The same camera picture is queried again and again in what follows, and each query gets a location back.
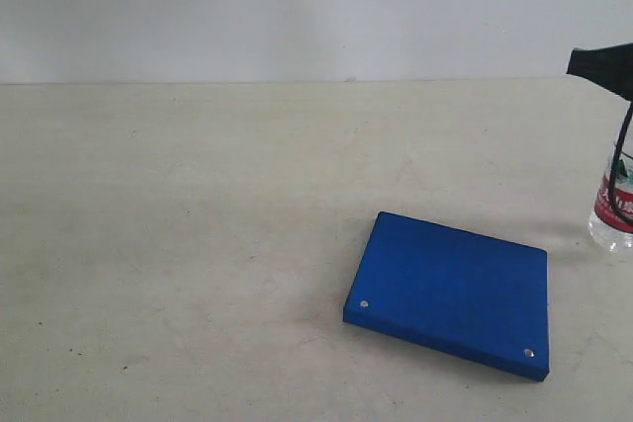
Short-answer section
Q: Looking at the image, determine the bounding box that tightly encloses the clear bottle with red label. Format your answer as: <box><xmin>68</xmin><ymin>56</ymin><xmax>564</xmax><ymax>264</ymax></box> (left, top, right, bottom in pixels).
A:
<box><xmin>588</xmin><ymin>136</ymin><xmax>632</xmax><ymax>254</ymax></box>

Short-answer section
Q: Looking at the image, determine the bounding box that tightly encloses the blue binder folder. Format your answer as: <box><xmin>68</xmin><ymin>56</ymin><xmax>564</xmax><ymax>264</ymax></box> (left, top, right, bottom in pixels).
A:
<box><xmin>342</xmin><ymin>211</ymin><xmax>550</xmax><ymax>381</ymax></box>

